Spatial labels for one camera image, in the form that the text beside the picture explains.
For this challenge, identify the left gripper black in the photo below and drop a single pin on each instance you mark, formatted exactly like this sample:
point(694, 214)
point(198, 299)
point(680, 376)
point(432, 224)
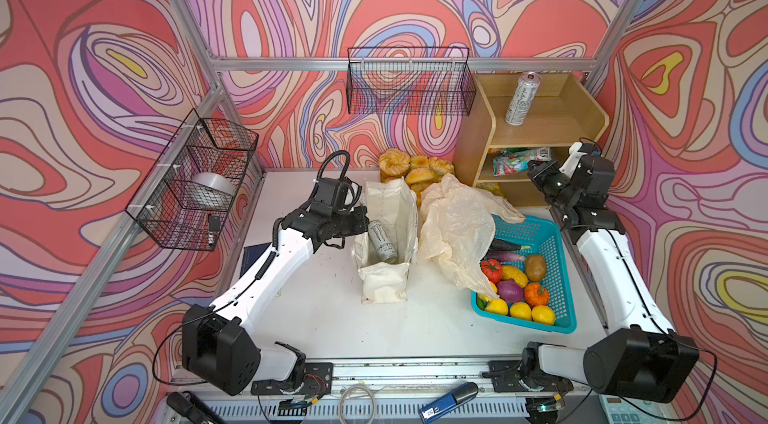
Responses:
point(362, 220)

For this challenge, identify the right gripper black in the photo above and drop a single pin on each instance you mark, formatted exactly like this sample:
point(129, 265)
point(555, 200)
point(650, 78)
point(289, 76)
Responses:
point(537, 175)

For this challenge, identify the white energy drink can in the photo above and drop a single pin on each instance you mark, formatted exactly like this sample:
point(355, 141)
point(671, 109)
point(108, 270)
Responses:
point(384, 247)

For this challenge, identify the white canvas tote bag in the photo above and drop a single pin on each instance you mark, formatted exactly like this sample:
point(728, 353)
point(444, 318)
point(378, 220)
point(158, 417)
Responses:
point(394, 205)

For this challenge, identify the translucent beige plastic bag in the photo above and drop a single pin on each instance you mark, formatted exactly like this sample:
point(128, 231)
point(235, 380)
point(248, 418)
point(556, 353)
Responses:
point(457, 229)

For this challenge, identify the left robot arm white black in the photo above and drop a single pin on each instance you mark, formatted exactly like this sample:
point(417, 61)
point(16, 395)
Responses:
point(218, 341)

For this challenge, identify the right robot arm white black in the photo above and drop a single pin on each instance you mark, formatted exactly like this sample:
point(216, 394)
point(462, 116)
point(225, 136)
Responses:
point(638, 354)

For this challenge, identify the teal plastic basket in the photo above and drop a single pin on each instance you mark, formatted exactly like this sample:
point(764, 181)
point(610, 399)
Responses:
point(543, 238)

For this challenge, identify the sugared bread roll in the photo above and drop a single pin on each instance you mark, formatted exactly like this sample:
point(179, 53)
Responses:
point(394, 163)

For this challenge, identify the brown toy potato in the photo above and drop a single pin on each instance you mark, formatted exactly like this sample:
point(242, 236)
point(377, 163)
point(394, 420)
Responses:
point(535, 267)

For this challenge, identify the green snack packet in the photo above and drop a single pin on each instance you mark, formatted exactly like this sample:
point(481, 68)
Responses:
point(511, 161)

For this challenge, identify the yellow chips bag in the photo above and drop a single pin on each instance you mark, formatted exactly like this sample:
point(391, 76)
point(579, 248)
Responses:
point(492, 187)

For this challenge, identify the dark blue notebook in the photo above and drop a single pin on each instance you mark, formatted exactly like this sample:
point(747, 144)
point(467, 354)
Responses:
point(250, 255)

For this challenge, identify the oval bread bun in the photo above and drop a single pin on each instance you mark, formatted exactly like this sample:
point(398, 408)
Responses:
point(421, 175)

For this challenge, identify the dark toy eggplant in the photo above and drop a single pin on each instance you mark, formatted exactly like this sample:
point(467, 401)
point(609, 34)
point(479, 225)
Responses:
point(498, 244)

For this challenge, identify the purple toy eggplant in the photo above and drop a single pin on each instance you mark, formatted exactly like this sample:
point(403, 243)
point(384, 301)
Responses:
point(504, 256)

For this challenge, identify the yellow toy corn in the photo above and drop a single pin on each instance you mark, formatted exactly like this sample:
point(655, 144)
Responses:
point(513, 273)

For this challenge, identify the wooden shelf unit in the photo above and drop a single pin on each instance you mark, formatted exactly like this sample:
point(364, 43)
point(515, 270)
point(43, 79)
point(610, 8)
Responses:
point(562, 113)

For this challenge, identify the orange toy pumpkin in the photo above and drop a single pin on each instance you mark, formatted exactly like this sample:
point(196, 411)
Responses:
point(536, 295)

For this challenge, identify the red toy tomato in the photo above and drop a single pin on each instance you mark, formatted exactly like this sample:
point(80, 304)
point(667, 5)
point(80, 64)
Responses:
point(492, 269)

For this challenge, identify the purple toy onion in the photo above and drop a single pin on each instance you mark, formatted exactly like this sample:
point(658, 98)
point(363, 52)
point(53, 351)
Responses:
point(510, 291)

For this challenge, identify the silver pink drink can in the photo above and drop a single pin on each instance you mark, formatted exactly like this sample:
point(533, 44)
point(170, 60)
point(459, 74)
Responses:
point(522, 99)

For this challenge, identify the yellow toy lemon right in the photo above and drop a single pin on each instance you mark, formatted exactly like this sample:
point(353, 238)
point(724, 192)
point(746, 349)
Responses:
point(521, 310)

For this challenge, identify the yellow toy lemon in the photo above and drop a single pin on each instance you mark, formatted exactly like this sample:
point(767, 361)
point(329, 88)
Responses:
point(497, 307)
point(521, 310)

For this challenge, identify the silver tape roll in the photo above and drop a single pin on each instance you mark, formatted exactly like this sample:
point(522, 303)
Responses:
point(210, 190)

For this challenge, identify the white calculator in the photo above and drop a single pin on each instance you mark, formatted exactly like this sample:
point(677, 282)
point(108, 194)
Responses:
point(617, 410)

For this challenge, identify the blue black handheld tool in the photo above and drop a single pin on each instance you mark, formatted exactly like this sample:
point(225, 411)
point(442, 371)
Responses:
point(448, 402)

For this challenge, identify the black wire basket left wall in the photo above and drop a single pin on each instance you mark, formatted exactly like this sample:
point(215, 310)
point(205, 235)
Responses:
point(162, 207)

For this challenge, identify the black wire basket wall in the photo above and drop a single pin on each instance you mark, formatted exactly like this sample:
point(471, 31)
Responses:
point(162, 207)
point(420, 80)

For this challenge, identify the black wire basket back wall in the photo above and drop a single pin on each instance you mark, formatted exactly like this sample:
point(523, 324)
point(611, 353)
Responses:
point(420, 80)

